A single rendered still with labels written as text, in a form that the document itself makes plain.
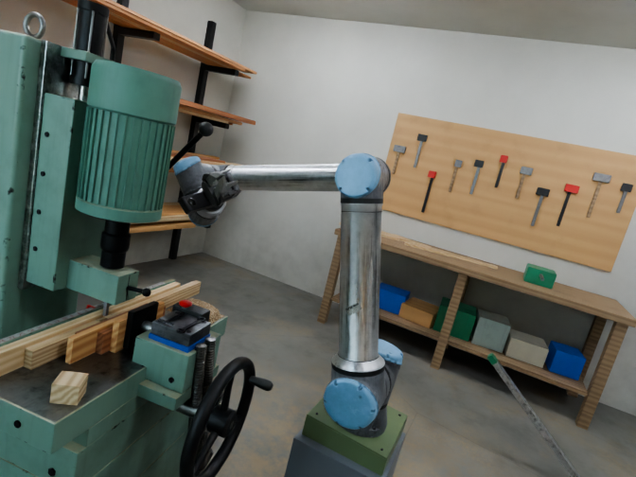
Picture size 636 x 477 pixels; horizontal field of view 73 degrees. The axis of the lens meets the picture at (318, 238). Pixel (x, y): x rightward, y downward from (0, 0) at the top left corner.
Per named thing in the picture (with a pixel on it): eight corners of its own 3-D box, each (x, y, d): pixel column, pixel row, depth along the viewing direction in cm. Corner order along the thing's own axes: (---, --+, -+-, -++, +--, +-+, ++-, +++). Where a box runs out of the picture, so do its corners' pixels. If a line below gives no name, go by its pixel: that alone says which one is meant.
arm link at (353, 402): (389, 410, 127) (397, 154, 119) (374, 441, 111) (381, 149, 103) (341, 400, 133) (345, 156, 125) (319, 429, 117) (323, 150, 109)
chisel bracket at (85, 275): (114, 312, 95) (118, 276, 93) (63, 293, 98) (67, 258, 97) (136, 303, 102) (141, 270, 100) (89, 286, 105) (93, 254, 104)
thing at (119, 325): (114, 353, 95) (119, 322, 93) (109, 350, 95) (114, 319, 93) (160, 329, 110) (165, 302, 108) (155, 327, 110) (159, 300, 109)
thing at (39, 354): (30, 370, 82) (32, 351, 82) (23, 366, 83) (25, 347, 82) (199, 293, 139) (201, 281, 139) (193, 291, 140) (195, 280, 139)
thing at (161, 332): (187, 353, 90) (192, 329, 89) (144, 336, 93) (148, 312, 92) (219, 332, 103) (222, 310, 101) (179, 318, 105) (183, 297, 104)
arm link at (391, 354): (394, 392, 144) (410, 345, 140) (380, 415, 128) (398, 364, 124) (352, 372, 149) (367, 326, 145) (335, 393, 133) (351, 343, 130)
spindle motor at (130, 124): (123, 228, 85) (147, 67, 79) (54, 206, 89) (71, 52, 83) (176, 220, 102) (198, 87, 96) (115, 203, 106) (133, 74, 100)
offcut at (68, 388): (77, 405, 76) (79, 386, 75) (48, 403, 75) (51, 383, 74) (86, 391, 80) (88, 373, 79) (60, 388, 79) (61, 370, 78)
